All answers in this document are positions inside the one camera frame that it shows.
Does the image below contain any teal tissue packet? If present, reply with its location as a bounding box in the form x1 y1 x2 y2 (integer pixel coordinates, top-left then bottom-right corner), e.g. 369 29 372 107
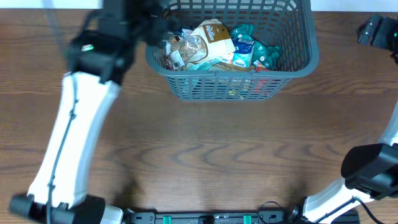
184 37 256 70

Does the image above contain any orange pasta packet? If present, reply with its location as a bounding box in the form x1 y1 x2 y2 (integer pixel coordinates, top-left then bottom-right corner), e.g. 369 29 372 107
212 62 270 72

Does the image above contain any beige snack pouch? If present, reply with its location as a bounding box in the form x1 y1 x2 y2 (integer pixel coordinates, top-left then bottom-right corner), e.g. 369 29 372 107
165 19 235 70

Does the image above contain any green Nescafe coffee bag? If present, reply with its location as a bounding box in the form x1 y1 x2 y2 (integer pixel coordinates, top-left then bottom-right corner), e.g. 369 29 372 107
229 24 281 70

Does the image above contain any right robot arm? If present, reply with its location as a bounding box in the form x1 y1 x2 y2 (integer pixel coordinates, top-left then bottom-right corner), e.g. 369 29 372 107
285 111 397 223

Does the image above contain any grey plastic basket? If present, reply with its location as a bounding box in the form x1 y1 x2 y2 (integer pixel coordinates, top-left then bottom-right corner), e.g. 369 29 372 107
146 0 319 101

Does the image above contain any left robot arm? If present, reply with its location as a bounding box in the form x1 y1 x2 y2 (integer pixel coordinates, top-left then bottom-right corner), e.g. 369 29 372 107
9 1 172 223

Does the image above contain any blue rectangular carton box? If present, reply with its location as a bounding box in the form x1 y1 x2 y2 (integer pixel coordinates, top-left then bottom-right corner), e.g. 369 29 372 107
176 26 194 38

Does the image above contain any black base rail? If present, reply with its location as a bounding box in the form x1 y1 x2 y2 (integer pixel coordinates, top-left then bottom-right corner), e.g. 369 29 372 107
124 208 360 224

